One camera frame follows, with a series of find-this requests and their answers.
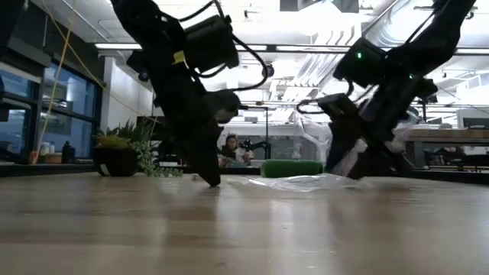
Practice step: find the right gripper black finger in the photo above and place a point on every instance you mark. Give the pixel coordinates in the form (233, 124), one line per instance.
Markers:
(342, 133)
(386, 160)

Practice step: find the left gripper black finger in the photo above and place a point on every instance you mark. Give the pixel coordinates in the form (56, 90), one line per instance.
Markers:
(206, 153)

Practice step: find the green elastic bandage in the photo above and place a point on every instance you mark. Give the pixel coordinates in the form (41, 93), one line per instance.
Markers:
(290, 169)

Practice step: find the clear plastic zip bag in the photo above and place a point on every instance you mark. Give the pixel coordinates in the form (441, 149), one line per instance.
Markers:
(298, 183)

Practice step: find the black background robot arm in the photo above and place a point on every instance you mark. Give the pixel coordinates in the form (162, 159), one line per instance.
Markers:
(258, 146)

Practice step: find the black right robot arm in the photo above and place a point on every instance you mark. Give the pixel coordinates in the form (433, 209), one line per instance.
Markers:
(431, 38)

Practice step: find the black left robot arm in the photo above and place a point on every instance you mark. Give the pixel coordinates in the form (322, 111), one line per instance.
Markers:
(153, 30)

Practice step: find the person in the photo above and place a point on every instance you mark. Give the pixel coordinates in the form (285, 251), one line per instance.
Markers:
(231, 143)

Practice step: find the black metal stand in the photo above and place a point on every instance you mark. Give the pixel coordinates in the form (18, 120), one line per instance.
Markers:
(266, 130)

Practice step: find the wooden workbench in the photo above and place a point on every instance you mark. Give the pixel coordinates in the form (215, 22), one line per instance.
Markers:
(458, 134)

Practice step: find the potted succulent plant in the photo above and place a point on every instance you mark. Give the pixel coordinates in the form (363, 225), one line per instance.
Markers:
(114, 162)

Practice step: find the black ceiling spotlight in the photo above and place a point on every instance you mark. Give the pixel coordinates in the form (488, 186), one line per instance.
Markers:
(269, 70)

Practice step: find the black bottle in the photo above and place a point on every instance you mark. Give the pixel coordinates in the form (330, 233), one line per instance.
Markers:
(68, 153)

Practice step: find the brown bowl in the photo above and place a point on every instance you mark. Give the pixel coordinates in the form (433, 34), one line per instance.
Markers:
(53, 158)

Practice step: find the white plastic jar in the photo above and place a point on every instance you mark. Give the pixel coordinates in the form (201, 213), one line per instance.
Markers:
(46, 148)

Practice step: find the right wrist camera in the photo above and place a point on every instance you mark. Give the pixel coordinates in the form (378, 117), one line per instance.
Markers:
(331, 103)

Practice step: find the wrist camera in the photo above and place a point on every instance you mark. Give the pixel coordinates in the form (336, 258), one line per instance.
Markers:
(225, 105)
(331, 103)

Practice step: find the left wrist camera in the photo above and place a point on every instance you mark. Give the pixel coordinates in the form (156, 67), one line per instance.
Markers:
(225, 105)

